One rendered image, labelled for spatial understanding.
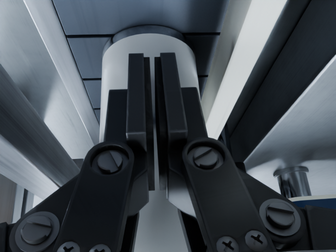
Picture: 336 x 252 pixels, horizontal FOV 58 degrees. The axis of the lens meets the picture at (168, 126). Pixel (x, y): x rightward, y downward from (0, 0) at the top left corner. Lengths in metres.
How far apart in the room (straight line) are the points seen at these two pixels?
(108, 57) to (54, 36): 0.03
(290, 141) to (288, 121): 0.05
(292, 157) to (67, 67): 0.28
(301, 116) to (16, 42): 0.23
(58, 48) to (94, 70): 0.02
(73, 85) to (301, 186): 0.32
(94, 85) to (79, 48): 0.04
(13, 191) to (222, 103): 0.22
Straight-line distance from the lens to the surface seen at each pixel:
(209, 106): 0.16
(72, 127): 0.38
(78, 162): 0.33
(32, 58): 0.27
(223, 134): 0.35
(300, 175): 0.43
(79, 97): 0.22
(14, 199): 0.31
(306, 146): 0.36
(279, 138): 0.32
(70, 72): 0.19
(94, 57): 0.18
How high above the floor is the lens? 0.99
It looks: 25 degrees down
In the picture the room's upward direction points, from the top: 176 degrees clockwise
